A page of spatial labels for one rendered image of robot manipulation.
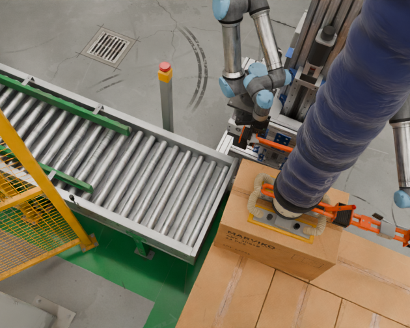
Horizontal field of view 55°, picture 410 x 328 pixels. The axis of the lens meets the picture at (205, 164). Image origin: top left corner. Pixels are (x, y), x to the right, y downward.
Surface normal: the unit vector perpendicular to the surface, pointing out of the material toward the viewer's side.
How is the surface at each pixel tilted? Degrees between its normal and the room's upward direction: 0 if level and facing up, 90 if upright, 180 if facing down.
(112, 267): 0
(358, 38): 72
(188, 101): 0
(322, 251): 1
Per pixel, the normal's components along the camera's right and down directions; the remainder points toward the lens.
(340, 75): -0.95, 0.04
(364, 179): 0.05, -0.46
